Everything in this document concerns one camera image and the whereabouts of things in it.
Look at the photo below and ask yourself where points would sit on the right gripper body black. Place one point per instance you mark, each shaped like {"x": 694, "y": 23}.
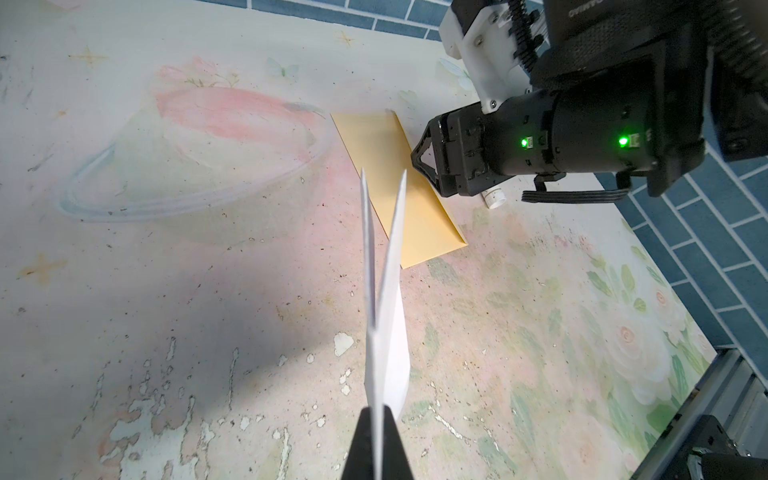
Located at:
{"x": 547, "y": 135}

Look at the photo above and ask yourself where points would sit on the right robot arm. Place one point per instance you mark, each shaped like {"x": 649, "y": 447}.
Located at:
{"x": 698, "y": 60}

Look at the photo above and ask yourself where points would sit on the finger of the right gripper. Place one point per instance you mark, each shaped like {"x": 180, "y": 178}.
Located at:
{"x": 426, "y": 155}

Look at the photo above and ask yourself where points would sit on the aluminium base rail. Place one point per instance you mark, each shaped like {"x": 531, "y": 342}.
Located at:
{"x": 720, "y": 432}

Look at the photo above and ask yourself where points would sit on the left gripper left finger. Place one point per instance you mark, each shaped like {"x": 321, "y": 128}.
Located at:
{"x": 359, "y": 464}

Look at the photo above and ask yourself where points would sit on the white glue stick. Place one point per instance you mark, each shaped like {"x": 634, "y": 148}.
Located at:
{"x": 493, "y": 197}

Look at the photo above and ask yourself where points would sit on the yellow envelope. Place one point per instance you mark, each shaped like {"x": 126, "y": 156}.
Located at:
{"x": 378, "y": 147}

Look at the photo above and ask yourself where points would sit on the white letter blue border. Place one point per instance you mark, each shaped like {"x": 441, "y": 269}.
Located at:
{"x": 387, "y": 367}

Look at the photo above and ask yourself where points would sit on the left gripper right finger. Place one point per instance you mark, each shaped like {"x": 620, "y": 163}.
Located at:
{"x": 395, "y": 464}

